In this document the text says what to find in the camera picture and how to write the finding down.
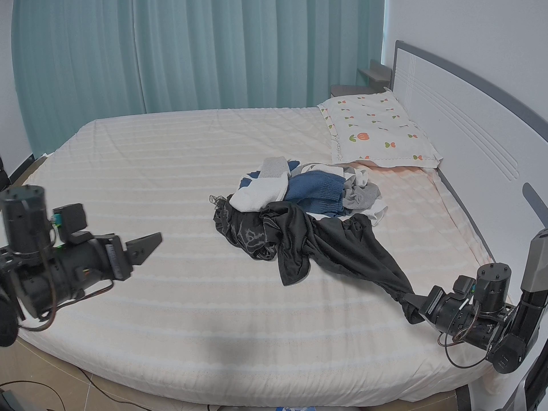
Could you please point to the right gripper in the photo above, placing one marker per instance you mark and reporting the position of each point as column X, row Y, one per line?
column 445, row 311

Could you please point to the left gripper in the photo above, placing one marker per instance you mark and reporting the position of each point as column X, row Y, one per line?
column 77, row 268

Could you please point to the black T-shirt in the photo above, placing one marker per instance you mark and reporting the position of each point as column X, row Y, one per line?
column 342, row 246

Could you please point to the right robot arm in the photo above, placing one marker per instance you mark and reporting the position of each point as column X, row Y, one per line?
column 492, row 289

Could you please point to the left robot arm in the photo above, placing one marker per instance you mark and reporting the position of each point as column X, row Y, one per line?
column 23, row 216

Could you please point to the bed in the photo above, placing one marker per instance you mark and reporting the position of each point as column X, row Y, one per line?
column 180, row 195

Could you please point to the pile of clothes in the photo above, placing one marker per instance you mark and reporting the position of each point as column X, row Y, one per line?
column 312, row 189

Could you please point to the black satin garment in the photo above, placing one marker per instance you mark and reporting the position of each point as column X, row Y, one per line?
column 244, row 233

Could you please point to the white printed pillow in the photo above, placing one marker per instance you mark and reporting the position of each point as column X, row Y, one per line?
column 376, row 131

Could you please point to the blue-green curtain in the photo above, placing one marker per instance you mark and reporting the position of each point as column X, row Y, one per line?
column 77, row 58
column 257, row 37

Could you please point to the grey bedside table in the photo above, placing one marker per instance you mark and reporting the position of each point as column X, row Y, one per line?
column 372, row 77

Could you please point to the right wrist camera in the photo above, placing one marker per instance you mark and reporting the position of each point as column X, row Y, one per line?
column 463, row 287

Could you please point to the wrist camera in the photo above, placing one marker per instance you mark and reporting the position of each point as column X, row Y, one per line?
column 463, row 287
column 70, row 219

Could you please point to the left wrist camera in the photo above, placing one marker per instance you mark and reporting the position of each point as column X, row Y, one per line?
column 70, row 219

